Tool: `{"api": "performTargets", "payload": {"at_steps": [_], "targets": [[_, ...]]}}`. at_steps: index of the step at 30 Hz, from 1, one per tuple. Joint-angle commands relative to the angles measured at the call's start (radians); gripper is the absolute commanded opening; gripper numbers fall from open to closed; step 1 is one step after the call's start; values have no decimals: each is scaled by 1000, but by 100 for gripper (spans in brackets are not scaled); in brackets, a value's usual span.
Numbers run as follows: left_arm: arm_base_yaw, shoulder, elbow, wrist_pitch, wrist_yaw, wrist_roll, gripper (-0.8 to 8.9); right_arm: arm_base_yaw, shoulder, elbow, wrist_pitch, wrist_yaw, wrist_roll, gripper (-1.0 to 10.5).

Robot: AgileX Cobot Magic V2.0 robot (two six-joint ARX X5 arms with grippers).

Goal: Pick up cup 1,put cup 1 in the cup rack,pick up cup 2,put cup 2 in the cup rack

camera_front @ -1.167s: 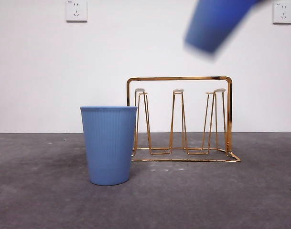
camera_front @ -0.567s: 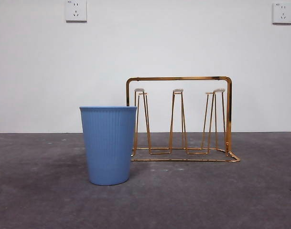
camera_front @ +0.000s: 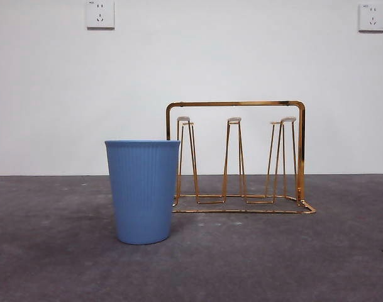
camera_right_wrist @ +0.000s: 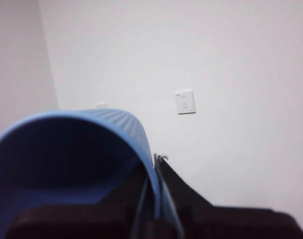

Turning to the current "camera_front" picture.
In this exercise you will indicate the blue ribbed plastic cup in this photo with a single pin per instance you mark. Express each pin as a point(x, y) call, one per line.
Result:
point(143, 195)

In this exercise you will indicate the white wall socket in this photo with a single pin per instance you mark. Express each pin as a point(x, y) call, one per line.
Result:
point(372, 18)
point(100, 14)

